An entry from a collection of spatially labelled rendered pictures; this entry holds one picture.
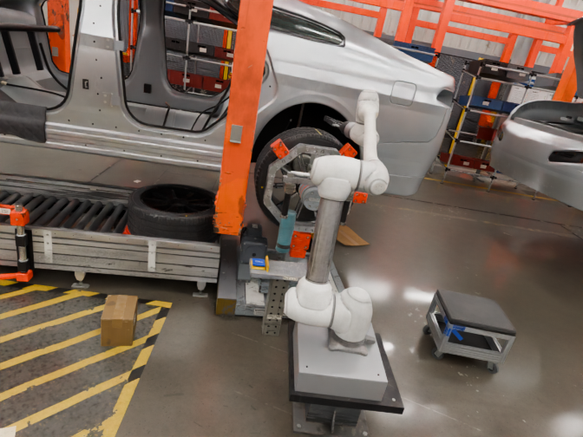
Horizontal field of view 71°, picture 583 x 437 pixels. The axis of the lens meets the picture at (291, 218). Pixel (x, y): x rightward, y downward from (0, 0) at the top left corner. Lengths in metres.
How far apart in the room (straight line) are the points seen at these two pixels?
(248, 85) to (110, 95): 1.01
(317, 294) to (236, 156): 0.97
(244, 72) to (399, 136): 1.30
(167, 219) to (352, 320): 1.41
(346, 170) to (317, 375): 0.85
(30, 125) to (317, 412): 2.41
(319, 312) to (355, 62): 1.72
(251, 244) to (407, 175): 1.27
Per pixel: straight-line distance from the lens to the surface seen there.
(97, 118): 3.00
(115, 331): 2.43
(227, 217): 2.48
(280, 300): 2.48
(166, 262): 2.74
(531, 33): 9.96
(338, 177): 1.66
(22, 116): 3.16
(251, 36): 2.27
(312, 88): 2.85
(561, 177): 4.40
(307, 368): 1.84
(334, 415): 2.15
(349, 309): 1.83
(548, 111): 5.89
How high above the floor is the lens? 1.62
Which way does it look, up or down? 22 degrees down
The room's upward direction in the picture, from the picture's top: 11 degrees clockwise
